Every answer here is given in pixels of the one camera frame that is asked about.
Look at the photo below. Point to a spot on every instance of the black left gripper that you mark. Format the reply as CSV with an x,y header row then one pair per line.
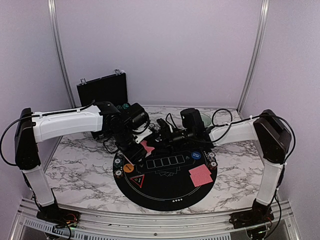
x,y
135,155

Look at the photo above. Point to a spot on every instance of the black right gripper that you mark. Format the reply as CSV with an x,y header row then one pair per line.
x,y
166,136

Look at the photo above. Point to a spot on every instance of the red playing card deck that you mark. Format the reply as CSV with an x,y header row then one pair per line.
x,y
148,148

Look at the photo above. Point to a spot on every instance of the orange big blind button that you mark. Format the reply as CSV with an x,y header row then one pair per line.
x,y
128,168

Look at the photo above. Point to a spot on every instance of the green 50 chip stack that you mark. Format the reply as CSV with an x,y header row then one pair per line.
x,y
117,163

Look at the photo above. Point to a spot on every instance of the red triangular all-in marker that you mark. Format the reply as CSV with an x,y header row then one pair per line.
x,y
138,179

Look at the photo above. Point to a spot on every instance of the blue small blind button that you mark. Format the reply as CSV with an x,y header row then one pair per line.
x,y
196,155

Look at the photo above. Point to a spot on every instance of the red card dealt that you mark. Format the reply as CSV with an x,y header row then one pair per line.
x,y
201,179
200,170

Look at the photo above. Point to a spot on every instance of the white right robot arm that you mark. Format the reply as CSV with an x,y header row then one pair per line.
x,y
273,133

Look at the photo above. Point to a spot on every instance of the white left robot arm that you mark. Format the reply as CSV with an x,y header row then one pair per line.
x,y
101,119

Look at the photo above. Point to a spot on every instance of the round black poker mat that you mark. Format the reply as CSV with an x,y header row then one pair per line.
x,y
167,183

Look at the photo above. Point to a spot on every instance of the green glass bowl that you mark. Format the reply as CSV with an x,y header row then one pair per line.
x,y
206,119

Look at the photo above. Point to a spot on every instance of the green chip row right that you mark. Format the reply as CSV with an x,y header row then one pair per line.
x,y
125,106

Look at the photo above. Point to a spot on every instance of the black poker chip case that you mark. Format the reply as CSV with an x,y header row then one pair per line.
x,y
111,88

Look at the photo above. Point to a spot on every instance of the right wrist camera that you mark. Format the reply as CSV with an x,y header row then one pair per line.
x,y
193,124

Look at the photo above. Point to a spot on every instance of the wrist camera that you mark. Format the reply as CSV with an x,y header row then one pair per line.
x,y
193,124
137,120

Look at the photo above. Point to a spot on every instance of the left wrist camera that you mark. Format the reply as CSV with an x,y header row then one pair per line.
x,y
137,120

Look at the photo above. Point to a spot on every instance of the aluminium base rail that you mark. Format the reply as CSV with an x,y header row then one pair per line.
x,y
108,225

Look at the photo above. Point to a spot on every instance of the right aluminium frame post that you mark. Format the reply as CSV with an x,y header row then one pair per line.
x,y
259,38

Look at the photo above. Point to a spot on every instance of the aluminium frame post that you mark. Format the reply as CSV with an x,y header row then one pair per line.
x,y
59,51
259,38

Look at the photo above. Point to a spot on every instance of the left aluminium frame post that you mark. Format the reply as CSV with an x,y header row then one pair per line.
x,y
59,51

